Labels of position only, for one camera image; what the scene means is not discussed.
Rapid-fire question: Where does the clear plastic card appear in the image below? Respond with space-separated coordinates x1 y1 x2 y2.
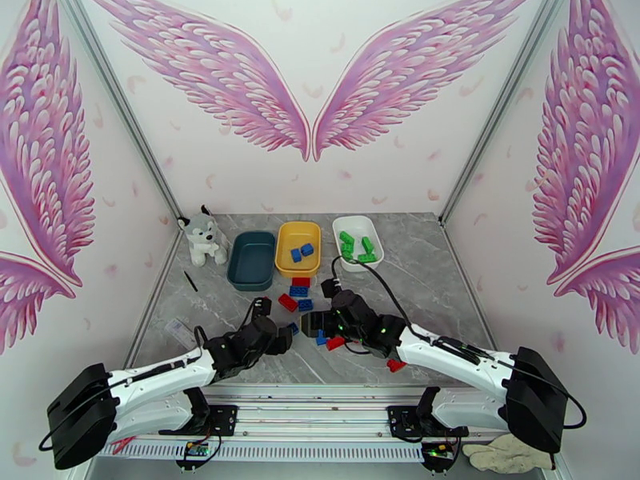
165 317 195 341

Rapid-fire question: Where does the teal plastic bin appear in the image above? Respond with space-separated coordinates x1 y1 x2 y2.
226 230 278 292

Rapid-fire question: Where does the yellow plastic bin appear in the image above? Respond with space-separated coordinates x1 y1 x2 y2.
274 221 322 278

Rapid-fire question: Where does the white plastic bin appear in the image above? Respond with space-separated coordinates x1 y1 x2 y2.
332 214 385 273

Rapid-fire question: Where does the small circuit board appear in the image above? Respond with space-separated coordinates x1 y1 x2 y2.
174 441 221 470
422 442 460 467

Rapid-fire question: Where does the grey white husky plush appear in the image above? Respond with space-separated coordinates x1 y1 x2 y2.
177 204 230 268

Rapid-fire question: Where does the white work glove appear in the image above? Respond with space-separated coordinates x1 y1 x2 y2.
462 433 558 474

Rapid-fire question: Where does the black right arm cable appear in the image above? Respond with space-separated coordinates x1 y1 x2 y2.
330 254 587 447

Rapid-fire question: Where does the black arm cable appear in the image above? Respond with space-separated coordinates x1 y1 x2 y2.
38 299 261 452
330 254 587 447

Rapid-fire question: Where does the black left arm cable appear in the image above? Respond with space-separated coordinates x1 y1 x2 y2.
38 299 261 452

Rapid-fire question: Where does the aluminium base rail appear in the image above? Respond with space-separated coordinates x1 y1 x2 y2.
77 385 556 462

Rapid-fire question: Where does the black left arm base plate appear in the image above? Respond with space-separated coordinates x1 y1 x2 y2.
158 404 238 437

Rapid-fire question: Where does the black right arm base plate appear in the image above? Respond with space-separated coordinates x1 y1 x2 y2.
387 404 470 440

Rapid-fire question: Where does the white slotted cable duct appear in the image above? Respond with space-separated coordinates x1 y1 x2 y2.
94 439 426 463

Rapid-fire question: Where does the aluminium frame post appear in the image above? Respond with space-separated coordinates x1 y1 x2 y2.
57 0 184 221
438 0 571 225

